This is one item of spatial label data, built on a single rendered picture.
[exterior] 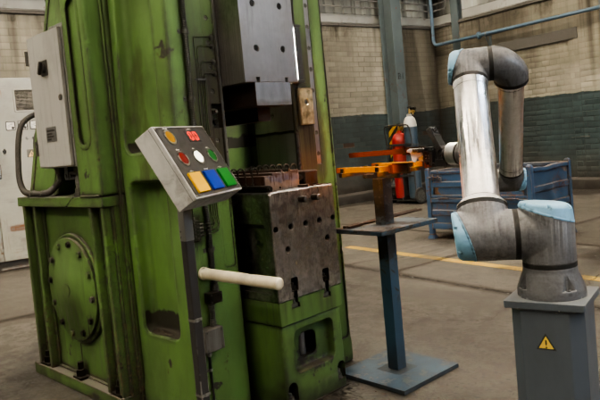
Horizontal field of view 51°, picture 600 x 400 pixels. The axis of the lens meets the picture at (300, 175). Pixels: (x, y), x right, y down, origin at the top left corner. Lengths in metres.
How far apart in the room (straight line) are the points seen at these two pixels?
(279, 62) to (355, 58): 8.14
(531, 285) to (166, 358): 1.56
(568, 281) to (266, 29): 1.52
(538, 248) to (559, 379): 0.37
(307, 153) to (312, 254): 0.52
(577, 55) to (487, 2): 2.01
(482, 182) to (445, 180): 4.49
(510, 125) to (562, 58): 8.27
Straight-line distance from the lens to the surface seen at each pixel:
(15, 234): 7.65
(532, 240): 1.91
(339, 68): 10.58
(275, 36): 2.73
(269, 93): 2.65
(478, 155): 2.02
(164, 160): 2.07
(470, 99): 2.13
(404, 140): 10.04
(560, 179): 6.49
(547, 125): 10.78
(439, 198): 6.50
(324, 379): 2.88
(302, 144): 2.96
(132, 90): 2.87
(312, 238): 2.71
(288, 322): 2.66
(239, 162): 3.14
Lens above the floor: 1.11
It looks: 3 degrees down
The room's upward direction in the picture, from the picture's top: 5 degrees counter-clockwise
